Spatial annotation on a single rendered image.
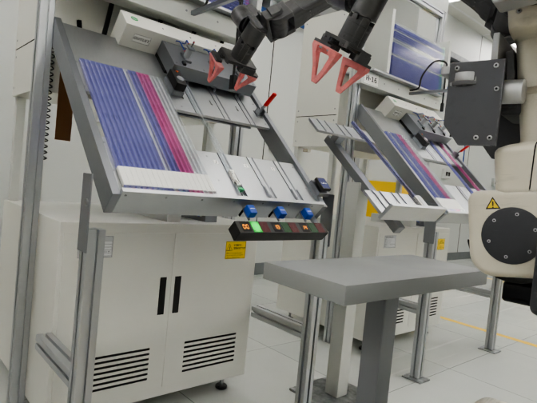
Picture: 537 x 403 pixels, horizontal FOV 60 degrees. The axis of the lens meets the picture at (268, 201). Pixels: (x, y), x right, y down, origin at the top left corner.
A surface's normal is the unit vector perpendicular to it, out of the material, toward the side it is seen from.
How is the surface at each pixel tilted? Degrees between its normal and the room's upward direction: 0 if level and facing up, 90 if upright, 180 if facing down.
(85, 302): 90
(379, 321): 90
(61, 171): 90
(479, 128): 90
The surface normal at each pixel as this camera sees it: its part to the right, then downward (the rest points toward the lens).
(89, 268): 0.66, 0.10
